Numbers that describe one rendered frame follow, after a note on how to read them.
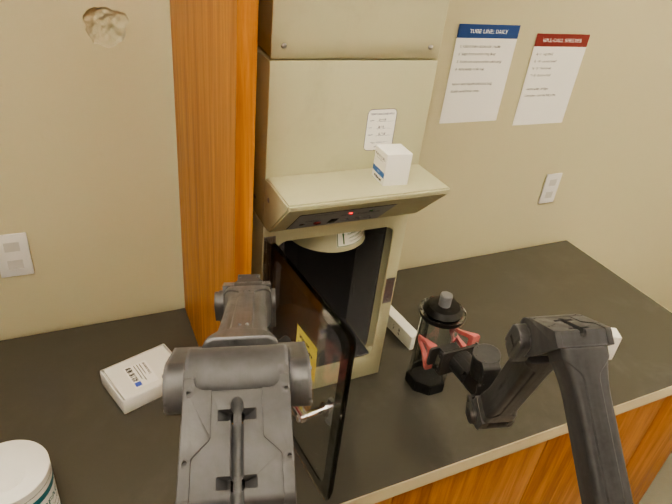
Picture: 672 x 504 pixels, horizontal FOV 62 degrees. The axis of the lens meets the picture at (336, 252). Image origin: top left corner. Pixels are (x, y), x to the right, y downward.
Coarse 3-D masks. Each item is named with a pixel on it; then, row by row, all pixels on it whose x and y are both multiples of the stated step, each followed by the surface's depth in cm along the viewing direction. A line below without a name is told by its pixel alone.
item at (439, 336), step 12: (420, 324) 130; (444, 324) 124; (456, 324) 125; (432, 336) 128; (444, 336) 127; (456, 336) 130; (420, 360) 133; (420, 372) 134; (432, 372) 133; (432, 384) 135
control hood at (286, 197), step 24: (288, 192) 94; (312, 192) 95; (336, 192) 96; (360, 192) 97; (384, 192) 98; (408, 192) 99; (432, 192) 101; (264, 216) 102; (288, 216) 93; (384, 216) 111
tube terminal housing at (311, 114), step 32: (288, 64) 90; (320, 64) 92; (352, 64) 94; (384, 64) 97; (416, 64) 99; (256, 96) 97; (288, 96) 92; (320, 96) 95; (352, 96) 97; (384, 96) 100; (416, 96) 103; (256, 128) 99; (288, 128) 95; (320, 128) 98; (352, 128) 101; (416, 128) 107; (256, 160) 102; (288, 160) 99; (320, 160) 101; (352, 160) 104; (416, 160) 111; (256, 192) 105; (256, 224) 108; (352, 224) 112; (384, 224) 116; (256, 256) 111; (384, 256) 125; (384, 288) 126; (384, 320) 132
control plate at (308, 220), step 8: (360, 208) 99; (368, 208) 100; (376, 208) 102; (384, 208) 103; (304, 216) 95; (312, 216) 97; (320, 216) 98; (328, 216) 99; (336, 216) 101; (344, 216) 102; (352, 216) 104; (376, 216) 109; (296, 224) 100; (304, 224) 101; (312, 224) 103; (320, 224) 104
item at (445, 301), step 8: (440, 296) 126; (448, 296) 126; (424, 304) 129; (432, 304) 127; (440, 304) 127; (448, 304) 126; (456, 304) 128; (432, 312) 126; (440, 312) 125; (448, 312) 125; (456, 312) 126; (440, 320) 125; (448, 320) 125; (456, 320) 125
